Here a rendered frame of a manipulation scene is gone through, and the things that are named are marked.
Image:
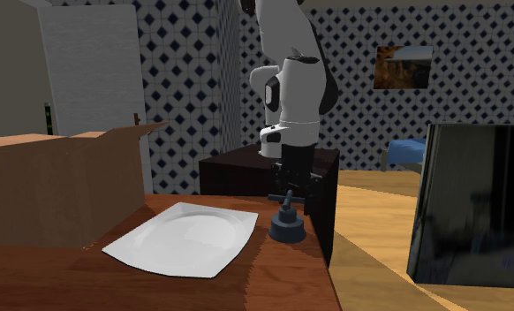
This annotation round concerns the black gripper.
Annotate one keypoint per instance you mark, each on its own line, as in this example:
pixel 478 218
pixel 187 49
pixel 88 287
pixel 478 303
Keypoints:
pixel 298 166

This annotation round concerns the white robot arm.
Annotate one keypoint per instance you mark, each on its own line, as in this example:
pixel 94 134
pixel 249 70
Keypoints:
pixel 300 99

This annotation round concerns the blue-grey corkscrew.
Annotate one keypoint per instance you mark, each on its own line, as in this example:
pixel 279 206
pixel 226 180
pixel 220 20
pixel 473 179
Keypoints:
pixel 287 226

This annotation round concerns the dark robot stand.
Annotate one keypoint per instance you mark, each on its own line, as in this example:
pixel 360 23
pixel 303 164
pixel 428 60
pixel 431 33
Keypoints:
pixel 235 176

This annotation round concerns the blue bed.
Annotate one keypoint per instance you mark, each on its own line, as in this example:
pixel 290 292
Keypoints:
pixel 405 150

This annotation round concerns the brown wooden table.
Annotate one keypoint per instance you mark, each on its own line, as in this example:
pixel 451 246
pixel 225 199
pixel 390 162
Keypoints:
pixel 261 280

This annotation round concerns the white square plate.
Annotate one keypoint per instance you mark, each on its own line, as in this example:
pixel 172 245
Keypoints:
pixel 188 241

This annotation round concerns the black glossy box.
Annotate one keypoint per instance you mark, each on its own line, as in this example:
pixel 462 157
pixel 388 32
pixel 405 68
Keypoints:
pixel 472 206

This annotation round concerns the white door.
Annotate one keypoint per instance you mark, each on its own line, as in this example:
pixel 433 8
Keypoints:
pixel 93 73

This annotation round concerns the open brown cardboard box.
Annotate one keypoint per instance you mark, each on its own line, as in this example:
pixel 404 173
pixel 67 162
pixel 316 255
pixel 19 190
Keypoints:
pixel 63 189

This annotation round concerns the landscape wall picture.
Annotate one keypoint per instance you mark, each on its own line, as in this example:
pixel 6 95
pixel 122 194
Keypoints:
pixel 402 67

